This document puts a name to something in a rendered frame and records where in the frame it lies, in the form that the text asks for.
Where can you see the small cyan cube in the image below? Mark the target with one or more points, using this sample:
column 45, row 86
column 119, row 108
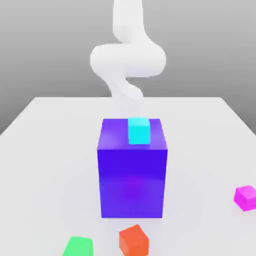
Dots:
column 139, row 132

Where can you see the large purple box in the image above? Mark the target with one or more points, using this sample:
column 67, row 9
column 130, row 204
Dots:
column 132, row 180

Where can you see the small green cube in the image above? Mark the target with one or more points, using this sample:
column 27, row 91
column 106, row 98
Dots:
column 79, row 247

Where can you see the small orange cube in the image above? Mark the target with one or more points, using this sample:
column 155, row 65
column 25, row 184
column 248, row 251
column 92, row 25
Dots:
column 133, row 241

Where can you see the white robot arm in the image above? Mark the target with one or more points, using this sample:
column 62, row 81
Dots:
column 128, row 60

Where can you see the small magenta cube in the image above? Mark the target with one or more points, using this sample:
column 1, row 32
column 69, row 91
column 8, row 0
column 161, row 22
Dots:
column 245, row 198

